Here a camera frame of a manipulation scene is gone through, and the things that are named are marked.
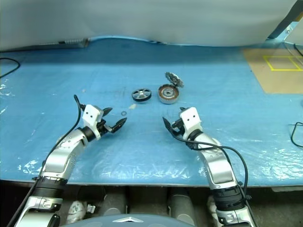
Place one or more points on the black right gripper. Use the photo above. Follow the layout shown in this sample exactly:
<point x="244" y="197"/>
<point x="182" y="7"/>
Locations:
<point x="178" y="126"/>

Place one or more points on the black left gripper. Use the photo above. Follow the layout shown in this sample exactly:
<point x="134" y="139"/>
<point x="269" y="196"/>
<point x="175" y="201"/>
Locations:
<point x="104" y="127"/>

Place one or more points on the black wheel disc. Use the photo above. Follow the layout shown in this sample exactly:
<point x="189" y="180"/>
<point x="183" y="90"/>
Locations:
<point x="141" y="94"/>

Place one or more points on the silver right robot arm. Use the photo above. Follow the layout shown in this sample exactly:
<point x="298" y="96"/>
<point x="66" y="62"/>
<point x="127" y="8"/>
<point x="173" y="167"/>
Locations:
<point x="219" y="165"/>

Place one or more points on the copper-wound motor stator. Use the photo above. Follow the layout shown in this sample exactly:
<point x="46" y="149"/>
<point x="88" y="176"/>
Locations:
<point x="168" y="95"/>

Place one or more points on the toothed metal gear plate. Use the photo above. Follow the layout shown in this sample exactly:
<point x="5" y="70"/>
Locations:
<point x="174" y="80"/>

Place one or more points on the small metal washer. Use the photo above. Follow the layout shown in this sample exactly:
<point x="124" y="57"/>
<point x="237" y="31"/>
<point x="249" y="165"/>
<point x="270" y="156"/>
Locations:
<point x="123" y="113"/>

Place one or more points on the blue plastic table mat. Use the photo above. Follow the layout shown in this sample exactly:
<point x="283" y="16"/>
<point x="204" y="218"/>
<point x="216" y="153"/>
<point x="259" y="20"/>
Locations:
<point x="151" y="151"/>

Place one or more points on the grey rounded robot leg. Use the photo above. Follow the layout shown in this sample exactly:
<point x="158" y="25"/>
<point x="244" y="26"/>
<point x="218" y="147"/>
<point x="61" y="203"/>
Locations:
<point x="181" y="205"/>
<point x="114" y="201"/>

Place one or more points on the small white floor gadget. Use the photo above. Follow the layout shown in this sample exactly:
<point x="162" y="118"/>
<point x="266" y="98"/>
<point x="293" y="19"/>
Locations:
<point x="91" y="208"/>

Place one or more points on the white shoe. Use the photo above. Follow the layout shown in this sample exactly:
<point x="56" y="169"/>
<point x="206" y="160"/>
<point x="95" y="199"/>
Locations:
<point x="211" y="210"/>
<point x="75" y="211"/>

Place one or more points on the white backdrop sheet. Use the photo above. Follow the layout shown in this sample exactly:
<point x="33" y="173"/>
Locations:
<point x="142" y="19"/>

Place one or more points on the grey robot torso with emblem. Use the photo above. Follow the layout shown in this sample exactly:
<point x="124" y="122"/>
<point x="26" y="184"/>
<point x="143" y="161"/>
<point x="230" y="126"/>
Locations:
<point x="127" y="221"/>

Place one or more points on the yellow tape square outline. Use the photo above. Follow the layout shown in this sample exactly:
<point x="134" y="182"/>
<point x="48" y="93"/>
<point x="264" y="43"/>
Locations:
<point x="268" y="62"/>

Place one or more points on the brown cardboard sheet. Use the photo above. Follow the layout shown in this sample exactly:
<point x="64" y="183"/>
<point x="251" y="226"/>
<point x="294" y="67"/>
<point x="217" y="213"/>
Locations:
<point x="279" y="80"/>

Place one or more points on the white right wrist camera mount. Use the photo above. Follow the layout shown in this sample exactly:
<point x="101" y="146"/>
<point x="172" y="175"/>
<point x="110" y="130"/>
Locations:
<point x="190" y="118"/>

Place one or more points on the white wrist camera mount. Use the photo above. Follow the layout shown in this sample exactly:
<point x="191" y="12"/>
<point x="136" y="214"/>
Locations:
<point x="91" y="114"/>
<point x="190" y="118"/>

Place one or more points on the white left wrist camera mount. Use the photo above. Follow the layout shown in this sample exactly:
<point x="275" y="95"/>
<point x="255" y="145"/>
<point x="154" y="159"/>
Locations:
<point x="91" y="114"/>

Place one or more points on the grey diagonal frame bar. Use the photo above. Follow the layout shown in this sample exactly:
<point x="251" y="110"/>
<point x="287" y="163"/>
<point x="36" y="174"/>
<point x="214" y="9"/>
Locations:
<point x="284" y="23"/>

